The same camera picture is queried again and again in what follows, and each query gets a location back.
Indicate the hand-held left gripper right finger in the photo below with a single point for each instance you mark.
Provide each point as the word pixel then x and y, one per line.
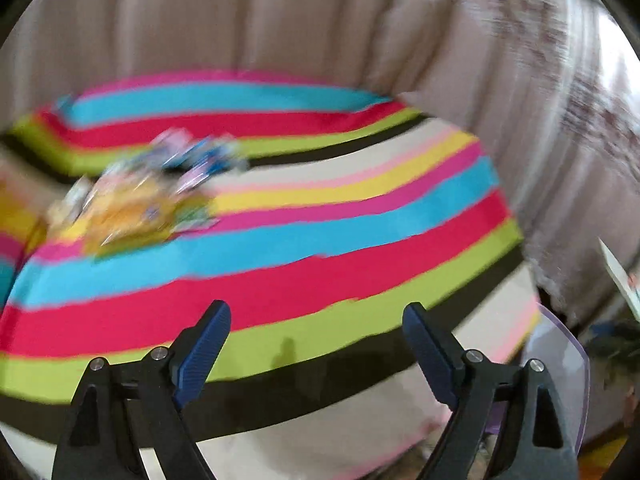
pixel 430 355

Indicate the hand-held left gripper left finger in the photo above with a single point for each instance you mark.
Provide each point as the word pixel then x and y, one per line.
pixel 200 355

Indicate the clear plastic container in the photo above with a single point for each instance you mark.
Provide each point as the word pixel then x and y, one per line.
pixel 565 355

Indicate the green snack packet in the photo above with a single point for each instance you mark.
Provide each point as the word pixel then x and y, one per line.
pixel 194 217

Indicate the yellow snack packet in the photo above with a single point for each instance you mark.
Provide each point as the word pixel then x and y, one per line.
pixel 130 215

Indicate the blue snack packet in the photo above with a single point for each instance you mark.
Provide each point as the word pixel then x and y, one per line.
pixel 194 160
pixel 222 151

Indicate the silver snack packet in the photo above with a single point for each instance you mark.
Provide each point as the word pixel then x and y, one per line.
pixel 70 205

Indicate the pink snack packet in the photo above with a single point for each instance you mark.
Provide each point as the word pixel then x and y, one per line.
pixel 172 141

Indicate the striped multicolour blanket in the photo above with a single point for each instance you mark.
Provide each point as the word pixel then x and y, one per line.
pixel 300 280

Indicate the dark cloth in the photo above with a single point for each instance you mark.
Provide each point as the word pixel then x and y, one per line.
pixel 615 347

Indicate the white paper sheet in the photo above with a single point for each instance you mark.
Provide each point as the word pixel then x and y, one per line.
pixel 622 280

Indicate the beige curtain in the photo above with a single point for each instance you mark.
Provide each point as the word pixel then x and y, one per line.
pixel 300 20

